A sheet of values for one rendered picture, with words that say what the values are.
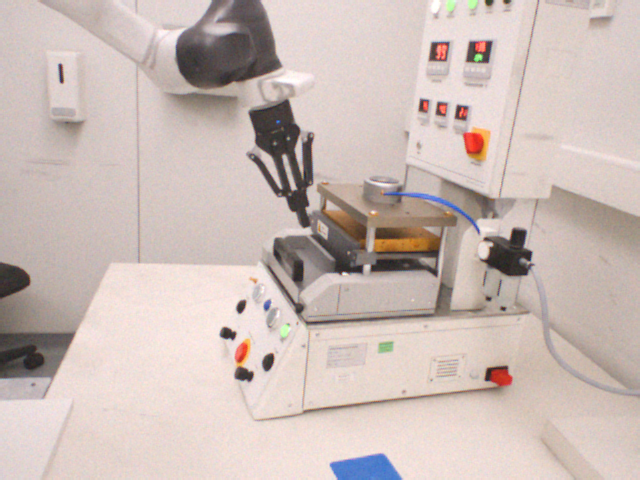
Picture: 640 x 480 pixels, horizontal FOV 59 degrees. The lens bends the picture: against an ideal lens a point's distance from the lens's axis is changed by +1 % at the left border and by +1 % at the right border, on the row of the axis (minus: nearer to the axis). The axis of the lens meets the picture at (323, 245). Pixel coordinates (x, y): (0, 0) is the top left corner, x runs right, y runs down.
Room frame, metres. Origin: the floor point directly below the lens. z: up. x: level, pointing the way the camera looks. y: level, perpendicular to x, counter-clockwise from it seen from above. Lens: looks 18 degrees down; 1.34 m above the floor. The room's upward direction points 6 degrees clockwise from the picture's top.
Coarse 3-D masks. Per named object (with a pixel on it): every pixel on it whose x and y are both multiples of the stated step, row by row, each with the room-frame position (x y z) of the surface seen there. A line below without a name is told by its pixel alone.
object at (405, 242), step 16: (336, 224) 1.07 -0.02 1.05; (352, 224) 1.05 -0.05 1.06; (384, 240) 0.98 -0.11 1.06; (400, 240) 0.99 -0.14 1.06; (416, 240) 1.00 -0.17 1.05; (432, 240) 1.01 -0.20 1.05; (384, 256) 0.98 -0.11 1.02; (400, 256) 0.99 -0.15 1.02; (416, 256) 1.00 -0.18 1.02; (432, 256) 1.01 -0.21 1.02
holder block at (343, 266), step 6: (324, 246) 1.12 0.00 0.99; (330, 252) 1.09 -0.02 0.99; (336, 258) 1.05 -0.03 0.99; (336, 264) 1.05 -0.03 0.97; (342, 264) 1.02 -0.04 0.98; (390, 264) 1.02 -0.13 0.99; (342, 270) 1.02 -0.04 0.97; (348, 270) 0.99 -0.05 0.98; (354, 270) 0.97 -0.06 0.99; (360, 270) 0.97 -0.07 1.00; (372, 270) 0.98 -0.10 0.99; (378, 270) 0.98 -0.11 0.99; (384, 270) 0.98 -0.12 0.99; (390, 270) 0.99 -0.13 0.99; (396, 270) 0.99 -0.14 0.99; (402, 270) 1.00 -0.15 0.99; (408, 270) 1.00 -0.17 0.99; (432, 270) 1.02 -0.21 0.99
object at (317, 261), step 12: (312, 240) 1.08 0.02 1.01; (300, 252) 1.12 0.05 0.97; (312, 252) 1.06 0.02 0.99; (324, 252) 1.01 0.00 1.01; (276, 264) 1.05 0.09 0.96; (312, 264) 1.05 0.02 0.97; (324, 264) 1.00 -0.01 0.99; (288, 276) 0.97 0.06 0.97; (312, 276) 0.98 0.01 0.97; (288, 288) 0.96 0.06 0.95; (300, 288) 0.92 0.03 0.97
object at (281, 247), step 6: (276, 240) 1.07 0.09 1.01; (282, 240) 1.06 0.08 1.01; (276, 246) 1.06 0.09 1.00; (282, 246) 1.03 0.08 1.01; (288, 246) 1.03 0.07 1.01; (276, 252) 1.07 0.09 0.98; (282, 252) 1.02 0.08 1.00; (288, 252) 0.99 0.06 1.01; (294, 252) 0.99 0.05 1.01; (288, 258) 0.98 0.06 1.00; (294, 258) 0.96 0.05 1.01; (300, 258) 0.96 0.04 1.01; (288, 264) 0.98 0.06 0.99; (294, 264) 0.95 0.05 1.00; (300, 264) 0.95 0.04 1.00; (294, 270) 0.94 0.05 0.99; (300, 270) 0.95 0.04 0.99; (294, 276) 0.94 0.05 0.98; (300, 276) 0.95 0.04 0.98
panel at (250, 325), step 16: (256, 272) 1.14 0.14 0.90; (272, 288) 1.04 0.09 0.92; (256, 304) 1.06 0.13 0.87; (272, 304) 0.99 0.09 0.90; (288, 304) 0.95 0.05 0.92; (240, 320) 1.08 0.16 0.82; (256, 320) 1.02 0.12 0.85; (288, 320) 0.91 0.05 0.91; (240, 336) 1.04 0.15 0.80; (256, 336) 0.98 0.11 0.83; (272, 336) 0.93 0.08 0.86; (288, 336) 0.88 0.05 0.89; (256, 352) 0.95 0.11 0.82; (272, 352) 0.90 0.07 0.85; (256, 368) 0.91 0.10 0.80; (272, 368) 0.87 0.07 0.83; (240, 384) 0.93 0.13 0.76; (256, 384) 0.88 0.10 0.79; (256, 400) 0.85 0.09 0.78
